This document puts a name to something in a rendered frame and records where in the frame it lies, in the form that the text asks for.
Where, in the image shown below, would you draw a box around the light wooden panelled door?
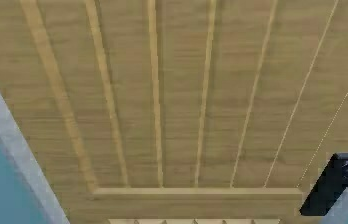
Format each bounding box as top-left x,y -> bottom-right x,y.
0,0 -> 348,224

